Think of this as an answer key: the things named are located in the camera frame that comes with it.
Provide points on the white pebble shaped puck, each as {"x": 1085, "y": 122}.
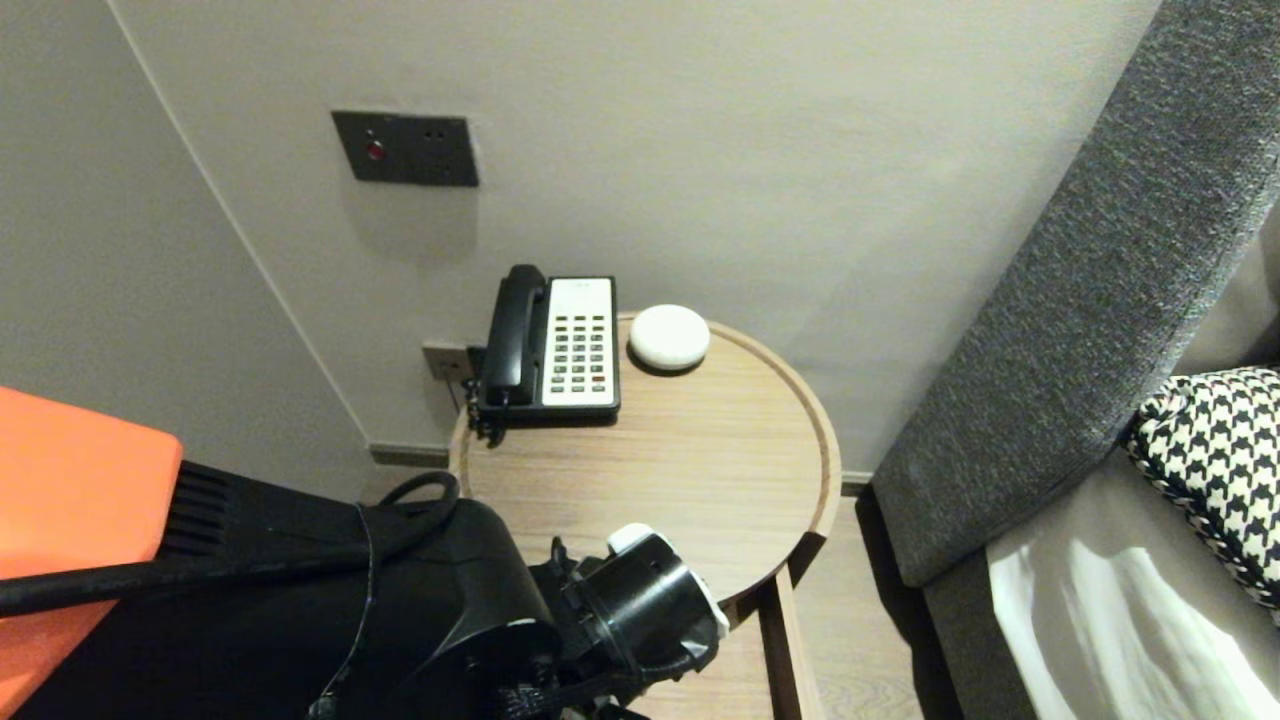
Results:
{"x": 669, "y": 338}

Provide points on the grey fabric bed base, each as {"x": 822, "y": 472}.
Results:
{"x": 965, "y": 650}

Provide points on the black white houndstooth pillow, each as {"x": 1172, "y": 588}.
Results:
{"x": 1215, "y": 460}

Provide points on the black white keypad telephone base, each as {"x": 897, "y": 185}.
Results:
{"x": 582, "y": 350}

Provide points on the grey fabric headboard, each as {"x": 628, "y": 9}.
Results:
{"x": 1080, "y": 300}

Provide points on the grey wall socket plate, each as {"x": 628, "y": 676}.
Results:
{"x": 442, "y": 363}

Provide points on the black telephone handset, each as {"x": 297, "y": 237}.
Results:
{"x": 515, "y": 335}

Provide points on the dark wall switch panel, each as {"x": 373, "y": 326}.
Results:
{"x": 410, "y": 148}

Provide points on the round wooden bedside table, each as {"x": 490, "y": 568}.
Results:
{"x": 700, "y": 450}

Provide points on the white bed sheet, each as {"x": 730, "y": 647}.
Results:
{"x": 1100, "y": 620}

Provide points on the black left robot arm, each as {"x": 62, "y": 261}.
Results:
{"x": 450, "y": 600}

